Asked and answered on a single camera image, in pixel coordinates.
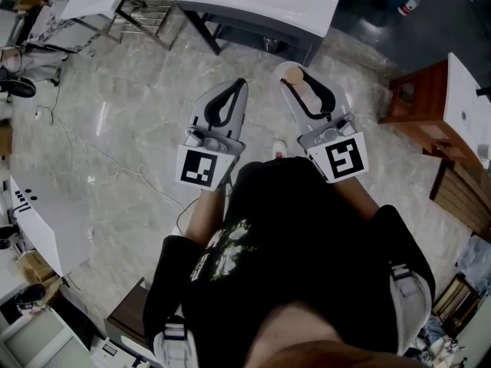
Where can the person's face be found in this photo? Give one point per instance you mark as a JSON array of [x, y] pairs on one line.
[[303, 339]]

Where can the cardboard box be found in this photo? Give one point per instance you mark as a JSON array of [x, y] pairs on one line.
[[36, 268]]

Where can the person's black printed t-shirt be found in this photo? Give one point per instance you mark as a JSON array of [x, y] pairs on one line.
[[299, 228]]

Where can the brown slatted wooden panel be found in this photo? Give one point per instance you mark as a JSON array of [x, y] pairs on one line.
[[460, 198]]

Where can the blue cloth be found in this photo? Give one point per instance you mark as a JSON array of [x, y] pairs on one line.
[[477, 257]]

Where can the person's right forearm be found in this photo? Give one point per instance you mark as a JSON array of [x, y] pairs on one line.
[[356, 201]]

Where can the person's right white shoe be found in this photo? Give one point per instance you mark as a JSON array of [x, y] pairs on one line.
[[280, 148]]

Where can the white bottle with beige cap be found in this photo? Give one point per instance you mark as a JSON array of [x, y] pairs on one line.
[[293, 75]]

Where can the dark metal vanity stand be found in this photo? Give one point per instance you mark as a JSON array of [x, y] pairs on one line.
[[299, 40]]

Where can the metal slatted rack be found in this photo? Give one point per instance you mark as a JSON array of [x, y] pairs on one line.
[[149, 14]]

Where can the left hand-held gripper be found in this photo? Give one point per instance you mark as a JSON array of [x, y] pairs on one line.
[[199, 167]]

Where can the person's left forearm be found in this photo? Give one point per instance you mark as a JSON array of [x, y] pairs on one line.
[[205, 217]]

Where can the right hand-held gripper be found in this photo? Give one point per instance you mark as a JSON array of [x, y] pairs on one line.
[[345, 157]]

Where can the white cabinet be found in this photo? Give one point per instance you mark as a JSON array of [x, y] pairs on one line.
[[38, 343]]

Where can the dark brown wooden cabinet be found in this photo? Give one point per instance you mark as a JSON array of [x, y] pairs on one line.
[[130, 313]]

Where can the white panel with black holes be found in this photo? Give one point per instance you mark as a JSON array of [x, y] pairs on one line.
[[46, 224]]

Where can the white appliance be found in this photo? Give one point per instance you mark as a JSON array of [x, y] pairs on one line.
[[115, 355]]

